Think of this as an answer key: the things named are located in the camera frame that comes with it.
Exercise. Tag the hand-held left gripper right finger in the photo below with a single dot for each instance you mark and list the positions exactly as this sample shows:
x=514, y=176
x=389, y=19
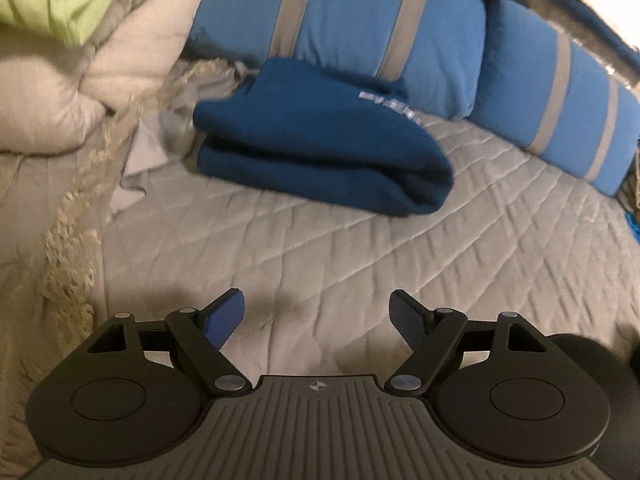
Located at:
x=407, y=317

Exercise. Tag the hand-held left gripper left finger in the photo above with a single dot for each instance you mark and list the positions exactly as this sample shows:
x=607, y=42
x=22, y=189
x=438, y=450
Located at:
x=224, y=317

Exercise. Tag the dark blue sweatshirt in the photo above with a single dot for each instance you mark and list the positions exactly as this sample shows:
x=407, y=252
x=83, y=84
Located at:
x=320, y=150

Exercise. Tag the grey quilted bed cover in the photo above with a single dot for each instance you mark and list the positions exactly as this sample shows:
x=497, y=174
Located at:
x=350, y=260

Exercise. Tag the small blue cloth piece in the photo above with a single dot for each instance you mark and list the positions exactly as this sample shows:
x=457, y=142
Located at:
x=634, y=225

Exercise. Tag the light grey cloth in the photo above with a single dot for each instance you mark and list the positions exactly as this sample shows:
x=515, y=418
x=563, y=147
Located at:
x=150, y=160

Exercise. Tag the cream fringed blanket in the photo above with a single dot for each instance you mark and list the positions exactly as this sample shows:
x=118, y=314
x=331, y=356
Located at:
x=75, y=220

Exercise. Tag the blue pillow with grey stripes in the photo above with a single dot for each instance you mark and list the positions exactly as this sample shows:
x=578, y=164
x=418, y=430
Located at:
x=555, y=90
x=340, y=25

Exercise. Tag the beige quilted comforter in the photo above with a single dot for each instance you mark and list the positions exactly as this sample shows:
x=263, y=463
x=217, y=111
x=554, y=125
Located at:
x=110, y=60

